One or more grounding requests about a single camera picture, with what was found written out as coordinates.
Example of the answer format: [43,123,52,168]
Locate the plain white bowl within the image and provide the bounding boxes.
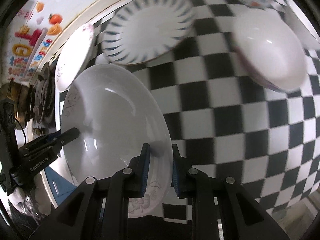
[232,9,307,93]

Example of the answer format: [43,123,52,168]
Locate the white plate grey floral rim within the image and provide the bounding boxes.
[61,64,173,218]

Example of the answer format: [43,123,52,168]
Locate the black gas stove burner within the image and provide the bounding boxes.
[31,62,55,128]

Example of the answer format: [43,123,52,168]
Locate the black cable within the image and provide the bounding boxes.
[13,117,27,145]

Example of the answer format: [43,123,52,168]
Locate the white plate pink flowers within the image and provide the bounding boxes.
[55,23,95,92]

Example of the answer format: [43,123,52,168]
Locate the steel cooking pot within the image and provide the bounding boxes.
[1,79,31,128]

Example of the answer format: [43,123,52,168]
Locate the colourful wall sticker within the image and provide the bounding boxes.
[2,0,63,84]

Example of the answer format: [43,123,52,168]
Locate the black white checkered mat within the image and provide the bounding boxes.
[93,0,320,224]

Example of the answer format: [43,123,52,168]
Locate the white plate blue leaf pattern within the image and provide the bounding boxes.
[101,0,195,65]

